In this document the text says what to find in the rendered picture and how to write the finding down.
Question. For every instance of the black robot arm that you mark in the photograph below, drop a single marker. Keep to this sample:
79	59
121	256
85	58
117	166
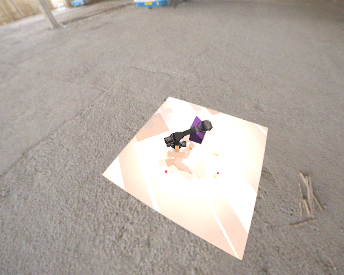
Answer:
177	136

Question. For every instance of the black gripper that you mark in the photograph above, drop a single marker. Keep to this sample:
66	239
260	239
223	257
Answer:
180	144

